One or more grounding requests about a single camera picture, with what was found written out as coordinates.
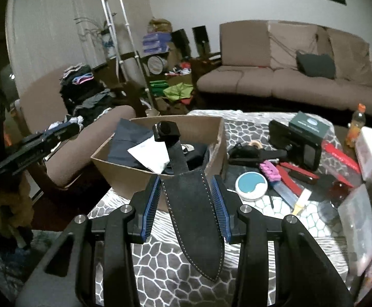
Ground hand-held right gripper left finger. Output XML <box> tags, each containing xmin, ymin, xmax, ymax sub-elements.
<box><xmin>15</xmin><ymin>174</ymin><xmax>162</xmax><ymax>307</ymax></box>

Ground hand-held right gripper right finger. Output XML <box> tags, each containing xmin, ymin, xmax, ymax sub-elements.
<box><xmin>210</xmin><ymin>174</ymin><xmax>354</xmax><ymax>307</ymax></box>

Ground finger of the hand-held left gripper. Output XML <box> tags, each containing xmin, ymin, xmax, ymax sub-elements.
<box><xmin>43</xmin><ymin>123</ymin><xmax>81</xmax><ymax>145</ymax></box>

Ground black suede knife sheath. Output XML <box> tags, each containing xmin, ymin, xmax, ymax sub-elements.
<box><xmin>154</xmin><ymin>121</ymin><xmax>226</xmax><ymax>282</ymax></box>

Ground cardboard box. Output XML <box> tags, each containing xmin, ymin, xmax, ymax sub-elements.
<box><xmin>90</xmin><ymin>115</ymin><xmax>228</xmax><ymax>213</ymax></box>

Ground red case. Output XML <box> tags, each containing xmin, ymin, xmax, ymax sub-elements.
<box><xmin>277</xmin><ymin>162</ymin><xmax>320</xmax><ymax>185</ymax></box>

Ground person's left hand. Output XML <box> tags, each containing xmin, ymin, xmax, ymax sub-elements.
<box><xmin>0</xmin><ymin>179</ymin><xmax>34</xmax><ymax>248</ymax></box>

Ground brown armchair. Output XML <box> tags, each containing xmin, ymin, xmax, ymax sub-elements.
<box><xmin>16</xmin><ymin>69</ymin><xmax>138</xmax><ymax>190</ymax></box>

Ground round teal and white tin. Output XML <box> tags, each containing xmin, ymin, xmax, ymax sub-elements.
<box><xmin>235</xmin><ymin>172</ymin><xmax>269</xmax><ymax>203</ymax></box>

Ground pile of clothes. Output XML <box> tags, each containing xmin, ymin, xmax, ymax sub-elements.
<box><xmin>59</xmin><ymin>64</ymin><xmax>116</xmax><ymax>126</ymax></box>

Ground white paper sheet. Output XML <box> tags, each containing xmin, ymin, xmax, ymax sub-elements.
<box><xmin>127</xmin><ymin>141</ymin><xmax>171</xmax><ymax>174</ymax></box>

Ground black pouch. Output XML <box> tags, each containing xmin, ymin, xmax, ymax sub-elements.
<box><xmin>228</xmin><ymin>142</ymin><xmax>270</xmax><ymax>167</ymax></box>

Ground dark blue cloth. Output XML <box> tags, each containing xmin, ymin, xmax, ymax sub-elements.
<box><xmin>107</xmin><ymin>118</ymin><xmax>170</xmax><ymax>171</ymax></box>

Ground patterned grey tablecloth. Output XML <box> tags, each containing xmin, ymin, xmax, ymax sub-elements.
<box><xmin>87</xmin><ymin>110</ymin><xmax>372</xmax><ymax>307</ymax></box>

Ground translucent blue strip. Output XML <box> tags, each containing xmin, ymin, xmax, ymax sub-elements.
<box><xmin>277</xmin><ymin>179</ymin><xmax>302</xmax><ymax>209</ymax></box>

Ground white and yellow tool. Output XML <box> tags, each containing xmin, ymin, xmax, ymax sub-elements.
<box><xmin>291</xmin><ymin>188</ymin><xmax>312</xmax><ymax>216</ymax></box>

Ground black phone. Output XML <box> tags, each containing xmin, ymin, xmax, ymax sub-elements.
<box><xmin>268</xmin><ymin>120</ymin><xmax>294</xmax><ymax>155</ymax></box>

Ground black boxy device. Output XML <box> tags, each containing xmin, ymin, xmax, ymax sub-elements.
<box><xmin>293</xmin><ymin>134</ymin><xmax>323</xmax><ymax>171</ymax></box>

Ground white curtain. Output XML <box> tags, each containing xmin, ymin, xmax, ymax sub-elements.
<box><xmin>5</xmin><ymin>0</ymin><xmax>151</xmax><ymax>103</ymax></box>

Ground round grey fan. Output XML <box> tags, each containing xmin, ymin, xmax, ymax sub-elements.
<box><xmin>147</xmin><ymin>56</ymin><xmax>168</xmax><ymax>75</ymax></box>

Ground green cloth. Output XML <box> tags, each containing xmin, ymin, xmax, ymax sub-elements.
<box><xmin>163</xmin><ymin>82</ymin><xmax>194</xmax><ymax>102</ymax></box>

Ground white pole stand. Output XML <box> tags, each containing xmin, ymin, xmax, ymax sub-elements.
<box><xmin>93</xmin><ymin>0</ymin><xmax>152</xmax><ymax>109</ymax></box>

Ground dark red jar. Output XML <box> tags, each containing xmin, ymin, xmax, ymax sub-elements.
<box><xmin>328</xmin><ymin>181</ymin><xmax>349</xmax><ymax>207</ymax></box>

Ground dark green box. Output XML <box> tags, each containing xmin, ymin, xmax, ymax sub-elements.
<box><xmin>289</xmin><ymin>112</ymin><xmax>330</xmax><ymax>140</ymax></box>

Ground stack of blue packets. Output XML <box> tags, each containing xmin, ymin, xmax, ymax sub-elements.
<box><xmin>142</xmin><ymin>32</ymin><xmax>170</xmax><ymax>54</ymax></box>

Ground red flat packet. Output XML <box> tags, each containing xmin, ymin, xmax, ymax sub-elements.
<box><xmin>322</xmin><ymin>141</ymin><xmax>361</xmax><ymax>176</ymax></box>

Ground brown sofa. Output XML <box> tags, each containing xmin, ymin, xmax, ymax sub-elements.
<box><xmin>196</xmin><ymin>20</ymin><xmax>372</xmax><ymax>119</ymax></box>

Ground clear plastic box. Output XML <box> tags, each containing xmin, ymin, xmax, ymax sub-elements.
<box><xmin>338</xmin><ymin>184</ymin><xmax>372</xmax><ymax>276</ymax></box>

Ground black speaker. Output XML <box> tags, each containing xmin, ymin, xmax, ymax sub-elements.
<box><xmin>192</xmin><ymin>26</ymin><xmax>211</xmax><ymax>55</ymax></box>
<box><xmin>172</xmin><ymin>29</ymin><xmax>192</xmax><ymax>59</ymax></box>

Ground orange drink bottle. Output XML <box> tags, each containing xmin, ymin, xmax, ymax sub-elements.
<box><xmin>346</xmin><ymin>103</ymin><xmax>366</xmax><ymax>149</ymax></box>

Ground dark grey cushion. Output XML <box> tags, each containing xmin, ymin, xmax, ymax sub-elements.
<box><xmin>296</xmin><ymin>50</ymin><xmax>337</xmax><ymax>80</ymax></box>

